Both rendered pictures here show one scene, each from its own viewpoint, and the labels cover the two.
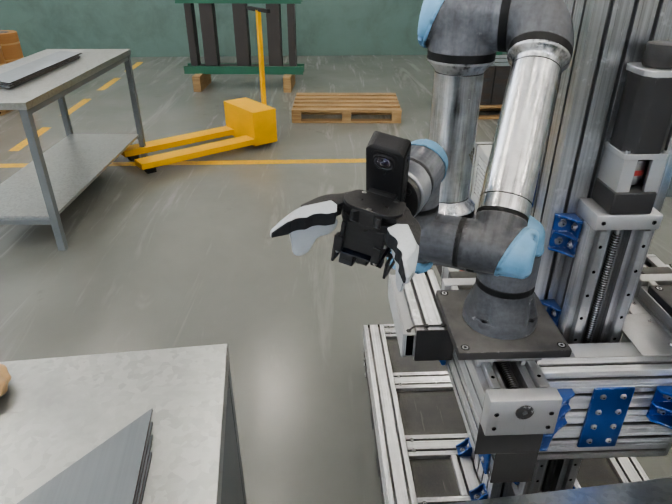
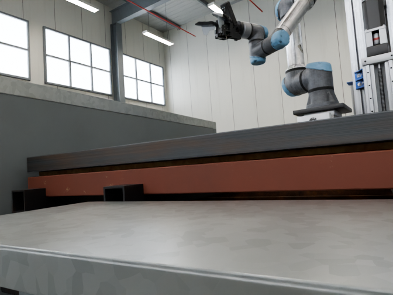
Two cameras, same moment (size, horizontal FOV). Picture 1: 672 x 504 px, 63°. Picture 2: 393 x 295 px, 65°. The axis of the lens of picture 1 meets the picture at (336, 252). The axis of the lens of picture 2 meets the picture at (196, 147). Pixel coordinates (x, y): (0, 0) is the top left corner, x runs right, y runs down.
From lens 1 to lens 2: 1.34 m
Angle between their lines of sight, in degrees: 49
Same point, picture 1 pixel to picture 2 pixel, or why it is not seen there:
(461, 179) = (296, 55)
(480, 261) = (267, 43)
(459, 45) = (284, 11)
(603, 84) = (358, 16)
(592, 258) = (366, 79)
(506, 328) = (316, 102)
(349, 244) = (217, 31)
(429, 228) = (257, 43)
